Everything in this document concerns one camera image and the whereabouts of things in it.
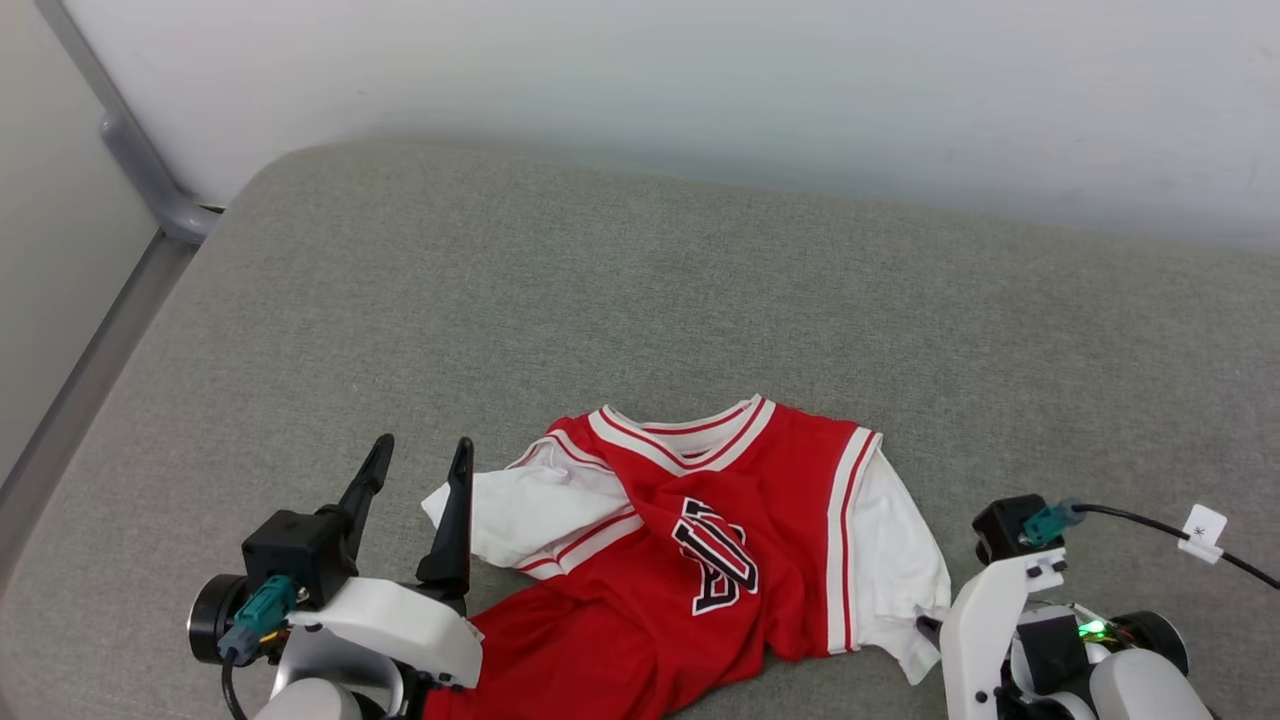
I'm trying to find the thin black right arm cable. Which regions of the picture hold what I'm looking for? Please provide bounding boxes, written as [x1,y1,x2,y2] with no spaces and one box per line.
[1075,503,1280,591]

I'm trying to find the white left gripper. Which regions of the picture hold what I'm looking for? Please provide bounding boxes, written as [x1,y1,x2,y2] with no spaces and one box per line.
[187,433,486,717]

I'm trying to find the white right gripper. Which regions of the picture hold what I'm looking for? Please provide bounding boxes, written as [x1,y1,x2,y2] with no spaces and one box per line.
[916,548,1193,720]

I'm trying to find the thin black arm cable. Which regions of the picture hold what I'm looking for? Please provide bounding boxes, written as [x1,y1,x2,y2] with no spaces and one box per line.
[220,655,251,720]
[1075,503,1280,591]

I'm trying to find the white cable tag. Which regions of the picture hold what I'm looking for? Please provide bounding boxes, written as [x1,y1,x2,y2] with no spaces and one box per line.
[1178,504,1228,564]

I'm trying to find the teal left camera connector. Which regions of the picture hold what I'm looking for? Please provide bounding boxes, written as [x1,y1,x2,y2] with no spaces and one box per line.
[217,575,301,668]

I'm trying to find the grey fabric sofa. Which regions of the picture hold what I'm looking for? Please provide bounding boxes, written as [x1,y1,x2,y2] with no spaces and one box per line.
[0,140,1280,720]

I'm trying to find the grey metal pipe rail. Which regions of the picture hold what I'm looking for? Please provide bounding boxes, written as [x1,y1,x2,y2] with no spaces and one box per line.
[0,0,226,591]

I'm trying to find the red and white basketball jersey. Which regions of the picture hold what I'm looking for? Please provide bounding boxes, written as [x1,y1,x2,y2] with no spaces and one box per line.
[420,394,953,720]

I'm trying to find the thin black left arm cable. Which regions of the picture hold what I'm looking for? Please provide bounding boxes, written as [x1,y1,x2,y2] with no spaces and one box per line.
[220,655,251,720]

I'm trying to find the teal right camera connector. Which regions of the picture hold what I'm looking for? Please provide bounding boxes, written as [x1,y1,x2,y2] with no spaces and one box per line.
[1020,498,1086,548]

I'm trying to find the teal camera connector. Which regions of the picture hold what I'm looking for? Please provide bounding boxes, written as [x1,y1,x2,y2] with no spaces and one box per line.
[217,575,301,668]
[1020,498,1086,548]

